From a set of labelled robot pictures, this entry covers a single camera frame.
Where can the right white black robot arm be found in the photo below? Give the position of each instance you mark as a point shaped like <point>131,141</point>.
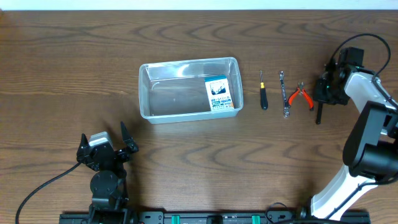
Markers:
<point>370,151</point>

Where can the silver ring wrench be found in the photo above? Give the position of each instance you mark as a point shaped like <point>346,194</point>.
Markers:
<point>284,96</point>

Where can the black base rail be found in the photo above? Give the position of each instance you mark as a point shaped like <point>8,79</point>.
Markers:
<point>182,218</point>

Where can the clear plastic container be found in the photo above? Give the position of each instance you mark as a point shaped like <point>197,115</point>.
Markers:
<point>175,91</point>

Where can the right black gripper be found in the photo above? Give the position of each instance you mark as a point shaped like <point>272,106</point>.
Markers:
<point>325,94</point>

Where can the small black hammer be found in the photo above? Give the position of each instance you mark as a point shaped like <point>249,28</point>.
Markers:
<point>319,113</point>

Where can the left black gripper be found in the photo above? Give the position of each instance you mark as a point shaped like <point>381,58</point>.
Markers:
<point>106,155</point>

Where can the blue white screw box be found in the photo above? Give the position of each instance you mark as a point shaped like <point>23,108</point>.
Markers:
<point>219,96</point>

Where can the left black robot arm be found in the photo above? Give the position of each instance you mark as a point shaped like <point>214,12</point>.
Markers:
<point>108,185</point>

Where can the black yellow screwdriver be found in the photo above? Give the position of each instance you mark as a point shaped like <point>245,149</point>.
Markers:
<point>263,96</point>

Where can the red handled pliers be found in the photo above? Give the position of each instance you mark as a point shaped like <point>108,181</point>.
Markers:
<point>300,90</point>

